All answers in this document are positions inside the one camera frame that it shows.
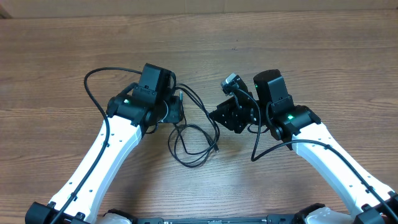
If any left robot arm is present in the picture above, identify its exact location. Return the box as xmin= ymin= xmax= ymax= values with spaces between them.
xmin=25 ymin=63 xmax=183 ymax=224

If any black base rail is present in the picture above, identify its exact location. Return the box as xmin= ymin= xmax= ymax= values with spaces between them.
xmin=133 ymin=214 xmax=294 ymax=224

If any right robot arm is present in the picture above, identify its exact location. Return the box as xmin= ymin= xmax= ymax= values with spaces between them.
xmin=210 ymin=69 xmax=397 ymax=223

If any black USB cable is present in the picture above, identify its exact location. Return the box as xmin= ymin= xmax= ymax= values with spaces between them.
xmin=167 ymin=83 xmax=221 ymax=169

